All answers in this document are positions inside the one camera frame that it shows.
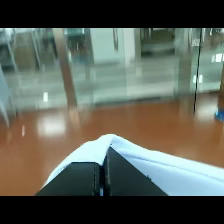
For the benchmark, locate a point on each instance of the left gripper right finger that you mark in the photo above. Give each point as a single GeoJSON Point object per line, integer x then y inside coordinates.
{"type": "Point", "coordinates": [126, 178]}

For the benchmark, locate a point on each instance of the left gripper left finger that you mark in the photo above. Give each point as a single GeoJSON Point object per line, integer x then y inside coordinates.
{"type": "Point", "coordinates": [76, 180]}

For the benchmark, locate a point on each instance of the white garment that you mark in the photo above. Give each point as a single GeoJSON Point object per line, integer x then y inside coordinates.
{"type": "Point", "coordinates": [173, 173]}

